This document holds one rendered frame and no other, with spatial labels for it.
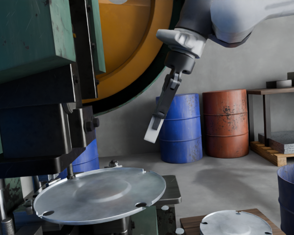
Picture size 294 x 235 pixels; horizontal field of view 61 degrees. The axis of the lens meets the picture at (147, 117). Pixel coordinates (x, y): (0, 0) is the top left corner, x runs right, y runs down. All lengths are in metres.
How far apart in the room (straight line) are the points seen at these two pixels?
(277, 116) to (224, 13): 3.83
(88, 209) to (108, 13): 0.67
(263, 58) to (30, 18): 3.96
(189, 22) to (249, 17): 0.15
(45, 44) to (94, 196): 0.32
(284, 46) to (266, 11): 3.80
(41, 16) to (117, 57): 0.56
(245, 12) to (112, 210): 0.45
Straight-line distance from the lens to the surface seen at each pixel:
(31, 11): 0.40
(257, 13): 0.57
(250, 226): 1.25
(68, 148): 0.52
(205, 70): 3.95
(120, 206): 0.52
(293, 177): 1.78
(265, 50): 4.24
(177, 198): 0.53
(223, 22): 0.56
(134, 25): 0.94
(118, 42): 0.94
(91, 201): 0.55
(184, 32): 0.63
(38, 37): 0.39
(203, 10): 0.65
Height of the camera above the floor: 1.00
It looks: 7 degrees down
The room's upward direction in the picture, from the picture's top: 5 degrees counter-clockwise
